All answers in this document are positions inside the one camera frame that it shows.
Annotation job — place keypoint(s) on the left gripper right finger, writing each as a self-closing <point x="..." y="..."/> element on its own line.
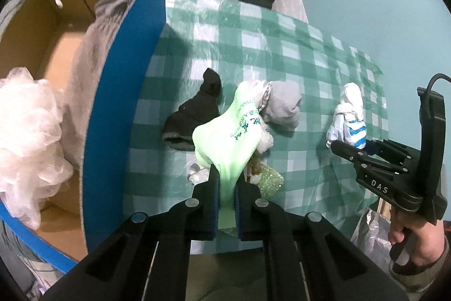
<point x="306" y="257"/>

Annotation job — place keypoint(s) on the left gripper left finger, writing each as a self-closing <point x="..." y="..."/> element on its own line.
<point x="146" y="257"/>

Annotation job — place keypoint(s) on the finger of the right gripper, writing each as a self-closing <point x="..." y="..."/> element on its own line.
<point x="370" y="170"/>
<point x="393" y="152"/>

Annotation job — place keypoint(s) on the white blue patterned sock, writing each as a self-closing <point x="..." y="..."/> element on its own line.
<point x="348" y="125"/>

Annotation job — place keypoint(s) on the green glitter pouch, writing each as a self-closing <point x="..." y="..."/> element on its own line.
<point x="267" y="179"/>

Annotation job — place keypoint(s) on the black sock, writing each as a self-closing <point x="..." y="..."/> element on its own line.
<point x="200" y="109"/>

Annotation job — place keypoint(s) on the light green cloth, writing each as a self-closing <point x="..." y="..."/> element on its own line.
<point x="228" y="142"/>

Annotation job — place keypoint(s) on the white mesh bath pouf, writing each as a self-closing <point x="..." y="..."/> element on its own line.
<point x="33" y="166"/>

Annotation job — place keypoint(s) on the beige cloth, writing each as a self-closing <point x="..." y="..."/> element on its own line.
<point x="88" y="62"/>

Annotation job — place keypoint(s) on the person's right hand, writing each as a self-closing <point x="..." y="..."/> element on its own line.
<point x="430" y="242"/>

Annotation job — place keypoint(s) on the silver plastic bag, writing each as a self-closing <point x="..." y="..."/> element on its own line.
<point x="371" y="238"/>

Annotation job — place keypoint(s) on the green checkered tablecloth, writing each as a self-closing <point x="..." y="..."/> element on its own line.
<point x="245" y="42"/>

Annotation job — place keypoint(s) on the blue cardboard box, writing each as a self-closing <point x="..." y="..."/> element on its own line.
<point x="42" y="36"/>

